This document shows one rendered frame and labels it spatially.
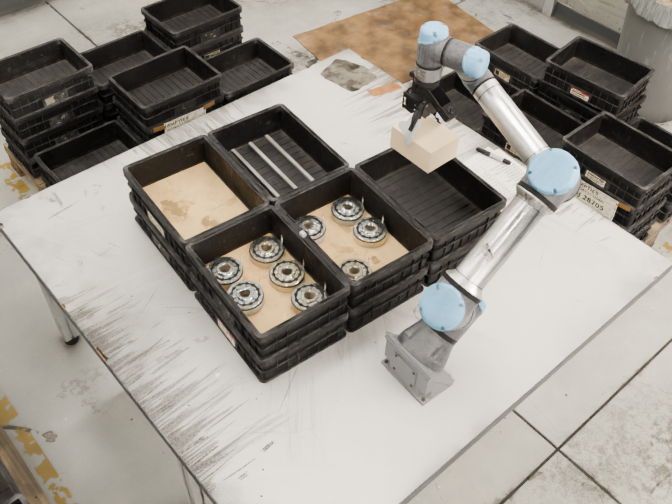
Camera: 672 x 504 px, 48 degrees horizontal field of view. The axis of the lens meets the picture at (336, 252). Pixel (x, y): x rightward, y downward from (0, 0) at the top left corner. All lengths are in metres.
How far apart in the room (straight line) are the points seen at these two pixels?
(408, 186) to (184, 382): 0.95
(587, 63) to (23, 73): 2.61
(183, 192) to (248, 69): 1.43
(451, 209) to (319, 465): 0.92
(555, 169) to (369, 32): 3.06
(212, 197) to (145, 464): 1.01
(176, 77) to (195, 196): 1.21
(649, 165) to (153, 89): 2.15
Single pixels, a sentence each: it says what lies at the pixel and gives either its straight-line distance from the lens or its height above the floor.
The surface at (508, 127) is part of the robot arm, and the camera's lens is 2.06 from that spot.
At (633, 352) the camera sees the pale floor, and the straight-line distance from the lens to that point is 3.30.
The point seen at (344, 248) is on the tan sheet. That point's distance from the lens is 2.25.
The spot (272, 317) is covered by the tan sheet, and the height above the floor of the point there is 0.83.
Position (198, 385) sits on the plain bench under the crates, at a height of 0.70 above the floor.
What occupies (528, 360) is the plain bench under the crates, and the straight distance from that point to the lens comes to 2.25.
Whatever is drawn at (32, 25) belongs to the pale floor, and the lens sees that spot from 5.08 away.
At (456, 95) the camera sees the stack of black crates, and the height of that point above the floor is 0.27.
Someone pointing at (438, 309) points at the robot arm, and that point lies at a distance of 1.86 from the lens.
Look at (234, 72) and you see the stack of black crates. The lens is 3.75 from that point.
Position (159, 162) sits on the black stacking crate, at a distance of 2.46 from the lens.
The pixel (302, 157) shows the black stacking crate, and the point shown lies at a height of 0.83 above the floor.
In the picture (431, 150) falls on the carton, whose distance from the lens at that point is 2.16.
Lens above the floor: 2.49
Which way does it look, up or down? 48 degrees down
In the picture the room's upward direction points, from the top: 3 degrees clockwise
